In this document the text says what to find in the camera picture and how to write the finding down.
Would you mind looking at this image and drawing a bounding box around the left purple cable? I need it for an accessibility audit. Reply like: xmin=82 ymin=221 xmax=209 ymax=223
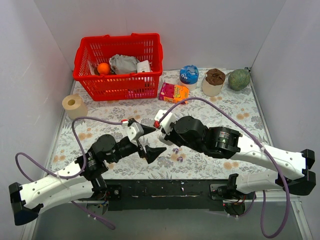
xmin=14 ymin=116 xmax=130 ymax=230

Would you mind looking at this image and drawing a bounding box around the red plastic shopping basket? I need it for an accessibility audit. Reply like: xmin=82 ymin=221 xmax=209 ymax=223
xmin=73 ymin=33 xmax=163 ymax=101

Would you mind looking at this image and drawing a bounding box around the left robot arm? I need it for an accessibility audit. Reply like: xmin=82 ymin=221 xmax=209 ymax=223
xmin=8 ymin=118 xmax=166 ymax=226

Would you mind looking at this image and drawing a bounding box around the white earbud charging case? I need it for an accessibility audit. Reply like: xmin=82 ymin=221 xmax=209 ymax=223
xmin=158 ymin=133 xmax=173 ymax=146

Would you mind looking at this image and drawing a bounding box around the blue wrapped paper roll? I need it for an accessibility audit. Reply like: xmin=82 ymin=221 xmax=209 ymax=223
xmin=179 ymin=65 xmax=199 ymax=91

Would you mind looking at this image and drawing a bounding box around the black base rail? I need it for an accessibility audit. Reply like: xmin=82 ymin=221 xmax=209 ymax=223
xmin=77 ymin=178 xmax=251 ymax=212

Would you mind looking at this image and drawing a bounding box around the brown topped paper roll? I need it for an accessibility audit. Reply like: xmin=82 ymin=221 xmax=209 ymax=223
xmin=202 ymin=68 xmax=226 ymax=97

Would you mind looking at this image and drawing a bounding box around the clear snack bag in basket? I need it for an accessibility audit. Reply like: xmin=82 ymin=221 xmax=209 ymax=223
xmin=87 ymin=60 xmax=100 ymax=76

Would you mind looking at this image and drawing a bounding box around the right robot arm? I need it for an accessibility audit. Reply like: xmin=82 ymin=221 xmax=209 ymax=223
xmin=160 ymin=116 xmax=316 ymax=199

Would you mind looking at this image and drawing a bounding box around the crumpled grey cloth bag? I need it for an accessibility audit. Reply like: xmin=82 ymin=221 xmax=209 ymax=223
xmin=109 ymin=54 xmax=140 ymax=75

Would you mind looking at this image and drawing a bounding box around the purple earbud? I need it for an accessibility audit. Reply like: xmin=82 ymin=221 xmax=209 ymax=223
xmin=172 ymin=148 xmax=179 ymax=154
xmin=176 ymin=156 xmax=183 ymax=162

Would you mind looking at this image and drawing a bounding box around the beige paper roll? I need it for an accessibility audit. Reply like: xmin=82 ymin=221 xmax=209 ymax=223
xmin=62 ymin=93 xmax=88 ymax=120

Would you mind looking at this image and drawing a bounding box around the pink orange candy box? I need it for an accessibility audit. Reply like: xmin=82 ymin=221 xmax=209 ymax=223
xmin=158 ymin=82 xmax=190 ymax=104

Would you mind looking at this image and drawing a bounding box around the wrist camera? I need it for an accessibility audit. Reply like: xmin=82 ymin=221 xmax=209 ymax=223
xmin=121 ymin=118 xmax=144 ymax=146
xmin=154 ymin=109 xmax=177 ymax=135

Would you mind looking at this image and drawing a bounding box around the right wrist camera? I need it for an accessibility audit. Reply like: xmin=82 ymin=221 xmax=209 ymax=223
xmin=154 ymin=109 xmax=177 ymax=135

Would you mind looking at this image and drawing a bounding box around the green melon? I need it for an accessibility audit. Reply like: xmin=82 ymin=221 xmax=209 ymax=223
xmin=228 ymin=69 xmax=251 ymax=91

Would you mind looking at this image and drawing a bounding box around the white box in basket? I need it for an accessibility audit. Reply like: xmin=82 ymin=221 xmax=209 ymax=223
xmin=136 ymin=60 xmax=152 ymax=73

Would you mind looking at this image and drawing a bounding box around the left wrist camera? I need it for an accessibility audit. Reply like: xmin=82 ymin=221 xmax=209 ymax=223
xmin=121 ymin=118 xmax=144 ymax=146

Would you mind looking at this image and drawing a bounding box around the orange fruit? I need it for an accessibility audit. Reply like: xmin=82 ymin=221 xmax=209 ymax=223
xmin=97 ymin=62 xmax=111 ymax=75

